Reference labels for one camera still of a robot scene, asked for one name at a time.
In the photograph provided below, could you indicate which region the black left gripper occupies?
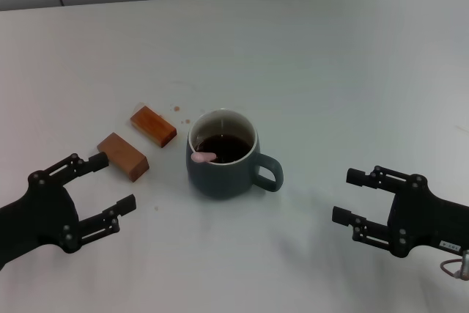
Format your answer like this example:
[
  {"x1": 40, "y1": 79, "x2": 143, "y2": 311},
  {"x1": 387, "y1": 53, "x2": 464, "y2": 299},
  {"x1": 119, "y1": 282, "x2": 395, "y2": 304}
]
[{"x1": 0, "y1": 152, "x2": 137, "y2": 270}]

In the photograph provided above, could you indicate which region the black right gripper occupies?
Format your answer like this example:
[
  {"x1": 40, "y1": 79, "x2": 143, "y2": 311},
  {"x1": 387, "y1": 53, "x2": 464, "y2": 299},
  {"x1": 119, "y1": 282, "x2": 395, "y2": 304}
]
[{"x1": 331, "y1": 165, "x2": 469, "y2": 259}]

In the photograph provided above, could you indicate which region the pink handled metal spoon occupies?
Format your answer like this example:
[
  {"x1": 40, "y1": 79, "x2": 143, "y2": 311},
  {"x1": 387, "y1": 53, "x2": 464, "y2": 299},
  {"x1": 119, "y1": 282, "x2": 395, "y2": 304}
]
[{"x1": 191, "y1": 150, "x2": 217, "y2": 164}]

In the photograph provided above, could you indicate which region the grey ceramic mug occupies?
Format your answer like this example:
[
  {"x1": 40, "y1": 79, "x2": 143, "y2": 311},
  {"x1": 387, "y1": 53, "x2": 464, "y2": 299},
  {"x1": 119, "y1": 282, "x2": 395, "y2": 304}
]
[{"x1": 185, "y1": 108, "x2": 284, "y2": 201}]

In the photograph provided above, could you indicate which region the brown matte wooden block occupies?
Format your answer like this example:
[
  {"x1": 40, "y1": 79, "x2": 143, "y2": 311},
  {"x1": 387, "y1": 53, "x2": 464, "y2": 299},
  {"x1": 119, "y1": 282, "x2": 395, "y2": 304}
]
[{"x1": 96, "y1": 132, "x2": 150, "y2": 183}]

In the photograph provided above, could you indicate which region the orange glossy wooden block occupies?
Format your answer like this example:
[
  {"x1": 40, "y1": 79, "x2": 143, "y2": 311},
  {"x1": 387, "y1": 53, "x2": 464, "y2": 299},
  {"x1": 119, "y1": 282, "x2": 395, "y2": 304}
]
[{"x1": 130, "y1": 106, "x2": 177, "y2": 149}]

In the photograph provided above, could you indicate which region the dark coffee liquid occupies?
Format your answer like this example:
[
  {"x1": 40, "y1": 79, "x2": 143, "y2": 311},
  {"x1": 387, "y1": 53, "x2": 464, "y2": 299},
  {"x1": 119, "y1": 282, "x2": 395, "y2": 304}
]
[{"x1": 193, "y1": 135, "x2": 254, "y2": 165}]

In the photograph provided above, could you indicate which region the right gripper cable with connector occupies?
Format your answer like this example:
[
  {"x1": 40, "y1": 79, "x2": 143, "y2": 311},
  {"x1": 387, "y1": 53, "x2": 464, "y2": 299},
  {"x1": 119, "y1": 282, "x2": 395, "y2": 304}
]
[{"x1": 439, "y1": 250, "x2": 469, "y2": 281}]

